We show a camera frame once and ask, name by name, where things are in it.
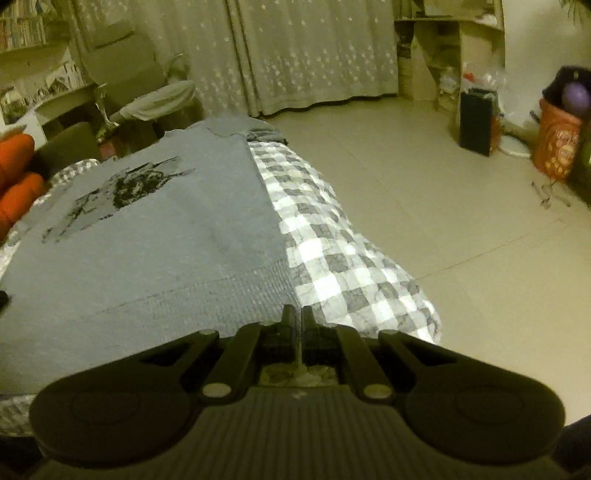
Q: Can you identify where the grey white checkered quilt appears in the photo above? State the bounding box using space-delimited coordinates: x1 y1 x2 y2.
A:
0 138 441 437

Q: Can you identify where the grey knit sweater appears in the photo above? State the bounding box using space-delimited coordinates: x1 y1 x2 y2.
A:
0 115 303 398

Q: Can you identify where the wooden shelf unit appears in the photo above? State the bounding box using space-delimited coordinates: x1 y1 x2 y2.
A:
394 0 506 112

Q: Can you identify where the clear plastic bag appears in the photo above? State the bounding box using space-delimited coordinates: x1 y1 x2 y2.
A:
462 65 506 93

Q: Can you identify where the white desk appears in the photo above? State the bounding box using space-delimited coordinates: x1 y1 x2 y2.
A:
0 60 100 139

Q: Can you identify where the orange puffy cushion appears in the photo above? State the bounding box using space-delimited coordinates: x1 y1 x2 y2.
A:
0 131 47 245

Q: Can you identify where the star patterned curtain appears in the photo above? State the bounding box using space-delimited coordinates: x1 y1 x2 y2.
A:
69 0 400 118

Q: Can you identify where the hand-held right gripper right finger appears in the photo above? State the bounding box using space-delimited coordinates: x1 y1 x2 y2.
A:
301 305 462 406

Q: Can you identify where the white office chair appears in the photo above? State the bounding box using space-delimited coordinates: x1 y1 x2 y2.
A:
76 44 199 139

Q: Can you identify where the purple ball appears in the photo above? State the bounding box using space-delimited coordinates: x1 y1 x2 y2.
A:
562 83 591 112

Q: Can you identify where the bookshelf with books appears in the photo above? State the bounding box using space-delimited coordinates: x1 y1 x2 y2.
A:
0 0 61 51

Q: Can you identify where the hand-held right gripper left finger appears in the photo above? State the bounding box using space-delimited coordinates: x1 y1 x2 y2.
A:
139 304 296 406

